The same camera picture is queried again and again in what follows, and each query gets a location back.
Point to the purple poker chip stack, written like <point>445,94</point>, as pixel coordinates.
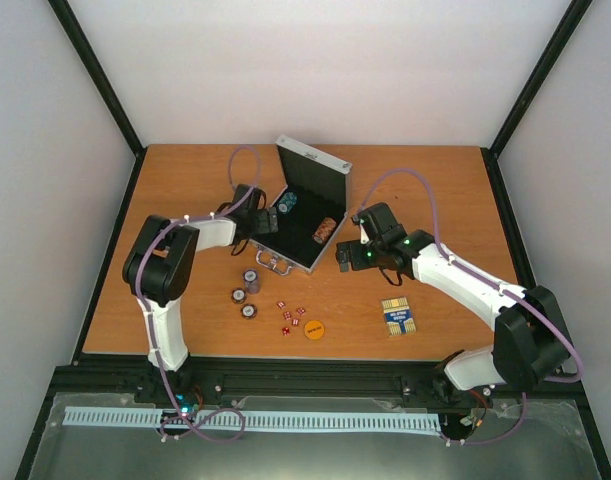
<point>252,281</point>

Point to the orange dealer button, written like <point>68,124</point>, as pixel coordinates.
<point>314,330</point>

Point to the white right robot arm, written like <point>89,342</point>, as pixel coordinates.
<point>529,338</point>

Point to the red poker chip stack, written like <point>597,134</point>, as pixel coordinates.
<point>324,230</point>

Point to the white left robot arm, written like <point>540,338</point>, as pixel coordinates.
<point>159,264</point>

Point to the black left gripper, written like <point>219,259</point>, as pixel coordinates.
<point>265,226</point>

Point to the light blue cable duct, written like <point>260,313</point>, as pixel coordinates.
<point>257,421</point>

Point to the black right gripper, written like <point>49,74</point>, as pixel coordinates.
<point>357,263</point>

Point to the brown poker chip stack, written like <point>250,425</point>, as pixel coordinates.
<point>238,296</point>

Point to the aluminium poker case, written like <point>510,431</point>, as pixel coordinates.
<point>322,183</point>

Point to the blue playing card box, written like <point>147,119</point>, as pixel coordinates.
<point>398,316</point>

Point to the black poker chip stack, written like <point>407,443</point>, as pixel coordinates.
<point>249,311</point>

